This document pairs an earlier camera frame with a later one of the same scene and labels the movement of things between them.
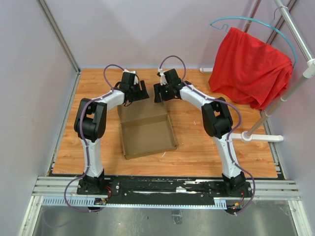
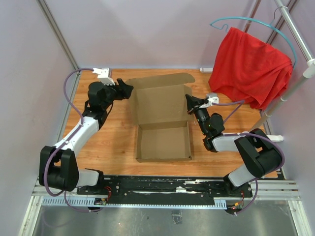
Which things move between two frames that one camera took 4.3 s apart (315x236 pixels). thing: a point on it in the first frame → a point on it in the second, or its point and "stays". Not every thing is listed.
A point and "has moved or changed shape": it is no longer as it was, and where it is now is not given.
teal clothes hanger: x=259 y=21 stays
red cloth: x=250 y=71 stays
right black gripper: x=158 y=88 → x=192 y=101
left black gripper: x=142 y=95 → x=124 y=94
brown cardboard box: x=146 y=128 has moved or changed shape
